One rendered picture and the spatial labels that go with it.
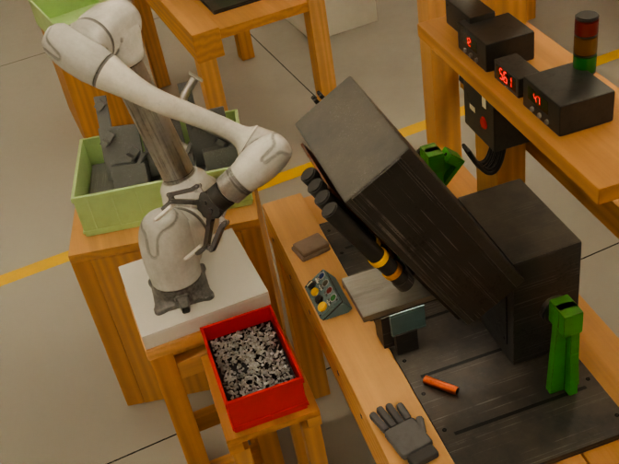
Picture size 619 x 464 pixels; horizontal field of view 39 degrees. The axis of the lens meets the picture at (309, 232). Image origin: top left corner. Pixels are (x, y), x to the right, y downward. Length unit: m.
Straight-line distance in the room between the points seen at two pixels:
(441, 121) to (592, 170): 1.15
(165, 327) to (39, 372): 1.49
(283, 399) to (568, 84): 1.06
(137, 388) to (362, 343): 1.43
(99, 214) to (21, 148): 2.54
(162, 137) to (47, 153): 2.97
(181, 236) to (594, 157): 1.19
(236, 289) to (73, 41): 0.85
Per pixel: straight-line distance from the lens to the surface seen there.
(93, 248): 3.17
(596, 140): 1.94
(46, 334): 4.16
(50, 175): 5.29
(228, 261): 2.76
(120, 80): 2.35
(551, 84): 2.00
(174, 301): 2.62
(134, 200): 3.14
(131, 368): 3.53
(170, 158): 2.62
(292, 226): 2.83
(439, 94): 2.88
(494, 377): 2.28
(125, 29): 2.50
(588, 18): 2.00
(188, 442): 2.91
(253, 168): 2.27
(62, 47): 2.39
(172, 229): 2.51
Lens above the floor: 2.58
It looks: 37 degrees down
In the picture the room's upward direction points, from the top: 10 degrees counter-clockwise
